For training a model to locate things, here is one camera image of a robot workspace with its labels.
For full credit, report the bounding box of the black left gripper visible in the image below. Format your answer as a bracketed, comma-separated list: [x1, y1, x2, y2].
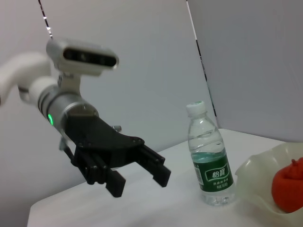
[62, 114, 172, 198]

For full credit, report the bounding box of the clear water bottle green label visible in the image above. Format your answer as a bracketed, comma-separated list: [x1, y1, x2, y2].
[186, 100, 236, 207]

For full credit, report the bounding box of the red-orange toy orange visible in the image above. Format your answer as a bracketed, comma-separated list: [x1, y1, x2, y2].
[271, 158, 303, 213]

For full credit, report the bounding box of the pale green glass fruit plate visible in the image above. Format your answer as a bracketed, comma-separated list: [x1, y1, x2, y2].
[234, 141, 303, 216]

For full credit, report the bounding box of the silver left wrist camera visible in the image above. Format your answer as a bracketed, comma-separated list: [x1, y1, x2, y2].
[46, 39, 119, 95]

